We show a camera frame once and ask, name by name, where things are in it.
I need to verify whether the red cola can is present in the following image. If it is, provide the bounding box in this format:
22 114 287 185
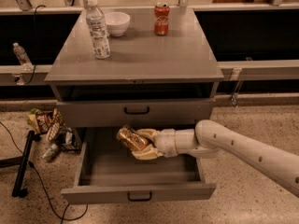
154 3 170 35

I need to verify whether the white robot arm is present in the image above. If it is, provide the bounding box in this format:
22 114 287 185
132 119 299 197

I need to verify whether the closed grey middle drawer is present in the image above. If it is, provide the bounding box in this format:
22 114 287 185
57 99 215 128

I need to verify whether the crushed green bottle on floor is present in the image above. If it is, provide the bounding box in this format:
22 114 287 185
42 144 59 162

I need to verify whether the pile of snack bags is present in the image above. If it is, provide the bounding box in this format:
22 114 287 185
27 108 80 151

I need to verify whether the orange soda can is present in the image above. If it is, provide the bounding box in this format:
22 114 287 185
116 126 150 151

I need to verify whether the black drawer handle bottom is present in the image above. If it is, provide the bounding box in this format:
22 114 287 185
127 191 152 203

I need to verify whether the grey drawer cabinet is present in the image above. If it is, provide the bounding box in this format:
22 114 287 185
44 6 225 133

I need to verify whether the small water bottle on ledge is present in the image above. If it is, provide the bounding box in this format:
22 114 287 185
13 42 34 71

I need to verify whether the black floor cable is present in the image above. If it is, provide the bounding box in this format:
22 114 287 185
0 120 90 224

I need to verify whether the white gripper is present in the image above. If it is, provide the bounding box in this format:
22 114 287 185
132 129 177 161

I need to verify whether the black drawer handle middle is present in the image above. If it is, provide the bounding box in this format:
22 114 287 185
123 106 150 115

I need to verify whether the open grey bottom drawer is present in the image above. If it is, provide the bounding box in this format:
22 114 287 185
62 128 216 204

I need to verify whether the black stand leg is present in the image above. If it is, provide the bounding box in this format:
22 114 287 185
0 131 36 198

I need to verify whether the clear plastic water bottle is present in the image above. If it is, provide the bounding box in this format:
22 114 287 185
86 0 110 59

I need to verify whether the white ceramic bowl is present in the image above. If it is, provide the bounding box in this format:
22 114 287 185
106 12 131 37

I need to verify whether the black drawer handle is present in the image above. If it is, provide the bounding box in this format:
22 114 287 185
123 106 150 115
127 191 152 203

